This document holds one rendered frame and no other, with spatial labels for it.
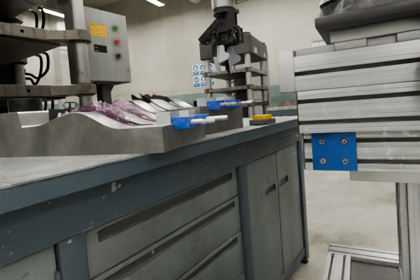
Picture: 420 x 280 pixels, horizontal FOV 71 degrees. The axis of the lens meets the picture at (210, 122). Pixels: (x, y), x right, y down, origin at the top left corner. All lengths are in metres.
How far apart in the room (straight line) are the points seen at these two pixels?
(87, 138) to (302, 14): 7.14
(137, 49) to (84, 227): 8.81
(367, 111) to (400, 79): 0.08
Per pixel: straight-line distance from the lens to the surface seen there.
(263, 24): 7.75
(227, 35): 1.01
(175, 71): 8.52
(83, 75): 1.52
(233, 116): 1.04
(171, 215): 0.80
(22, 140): 0.84
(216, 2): 1.05
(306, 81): 0.65
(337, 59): 0.65
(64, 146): 0.75
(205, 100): 0.92
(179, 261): 0.86
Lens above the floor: 0.89
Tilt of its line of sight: 3 degrees down
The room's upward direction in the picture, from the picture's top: 5 degrees counter-clockwise
